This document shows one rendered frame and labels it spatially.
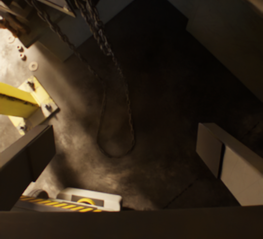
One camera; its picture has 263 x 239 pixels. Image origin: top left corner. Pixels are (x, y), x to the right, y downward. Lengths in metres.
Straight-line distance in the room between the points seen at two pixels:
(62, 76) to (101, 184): 0.57
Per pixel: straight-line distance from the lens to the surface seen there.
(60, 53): 1.00
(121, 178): 0.91
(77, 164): 0.96
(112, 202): 0.81
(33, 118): 1.05
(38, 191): 0.94
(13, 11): 0.81
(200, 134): 0.16
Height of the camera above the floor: 0.89
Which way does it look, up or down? 79 degrees down
